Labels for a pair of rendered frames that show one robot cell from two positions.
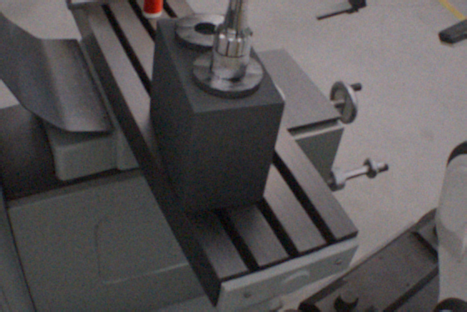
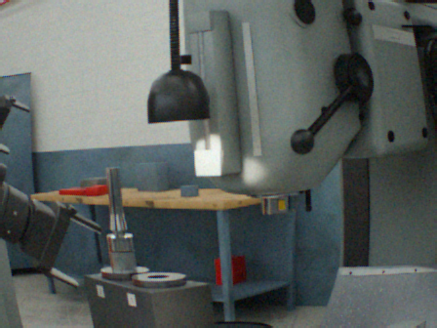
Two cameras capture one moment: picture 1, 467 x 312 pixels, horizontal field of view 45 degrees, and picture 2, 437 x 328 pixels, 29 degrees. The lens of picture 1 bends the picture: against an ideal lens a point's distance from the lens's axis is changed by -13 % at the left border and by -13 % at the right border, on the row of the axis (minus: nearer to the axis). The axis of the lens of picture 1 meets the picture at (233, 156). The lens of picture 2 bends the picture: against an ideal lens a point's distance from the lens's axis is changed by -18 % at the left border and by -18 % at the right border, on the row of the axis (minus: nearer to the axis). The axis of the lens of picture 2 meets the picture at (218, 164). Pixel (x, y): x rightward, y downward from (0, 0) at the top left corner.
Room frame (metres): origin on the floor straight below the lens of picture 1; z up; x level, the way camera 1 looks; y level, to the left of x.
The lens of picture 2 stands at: (2.23, -0.20, 1.42)
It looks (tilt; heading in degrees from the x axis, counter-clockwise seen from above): 3 degrees down; 166
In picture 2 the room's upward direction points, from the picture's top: 4 degrees counter-clockwise
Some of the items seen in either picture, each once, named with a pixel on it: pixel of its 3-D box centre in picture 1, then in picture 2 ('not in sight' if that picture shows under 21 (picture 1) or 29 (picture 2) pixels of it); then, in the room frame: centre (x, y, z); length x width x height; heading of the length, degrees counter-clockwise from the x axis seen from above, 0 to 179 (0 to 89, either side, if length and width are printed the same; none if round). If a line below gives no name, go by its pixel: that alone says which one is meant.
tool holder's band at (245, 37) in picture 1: (233, 32); (119, 237); (0.65, 0.03, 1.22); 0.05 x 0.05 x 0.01
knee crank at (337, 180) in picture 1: (359, 172); not in sight; (1.17, -0.33, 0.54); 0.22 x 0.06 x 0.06; 123
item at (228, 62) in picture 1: (230, 52); (122, 255); (0.65, 0.03, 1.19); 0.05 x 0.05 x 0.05
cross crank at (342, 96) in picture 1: (333, 104); not in sight; (1.27, -0.23, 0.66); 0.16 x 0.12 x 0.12; 123
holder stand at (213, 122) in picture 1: (208, 103); (148, 324); (0.69, 0.05, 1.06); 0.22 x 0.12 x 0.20; 25
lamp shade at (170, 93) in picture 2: not in sight; (177, 95); (1.11, 0.04, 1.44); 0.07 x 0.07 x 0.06
